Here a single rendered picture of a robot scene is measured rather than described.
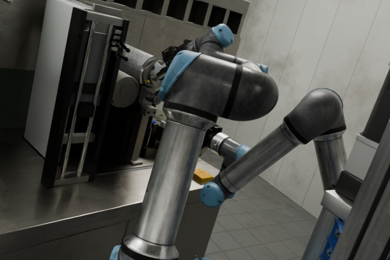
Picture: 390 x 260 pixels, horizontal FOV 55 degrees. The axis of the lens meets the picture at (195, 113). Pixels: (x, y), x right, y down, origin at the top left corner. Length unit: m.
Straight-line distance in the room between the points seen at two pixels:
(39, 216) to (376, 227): 0.81
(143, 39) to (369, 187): 1.34
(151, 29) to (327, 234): 1.30
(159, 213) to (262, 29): 3.90
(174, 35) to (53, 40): 0.74
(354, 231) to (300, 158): 3.26
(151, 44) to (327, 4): 2.50
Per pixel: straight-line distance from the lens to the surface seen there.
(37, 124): 1.47
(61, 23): 1.34
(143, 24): 1.80
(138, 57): 1.48
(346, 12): 3.88
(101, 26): 1.29
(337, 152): 1.20
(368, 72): 3.63
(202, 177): 1.49
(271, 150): 1.08
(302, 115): 1.05
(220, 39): 1.20
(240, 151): 1.24
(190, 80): 0.74
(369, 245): 0.72
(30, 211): 1.14
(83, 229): 1.23
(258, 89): 0.76
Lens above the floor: 1.52
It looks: 15 degrees down
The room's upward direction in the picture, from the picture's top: 16 degrees clockwise
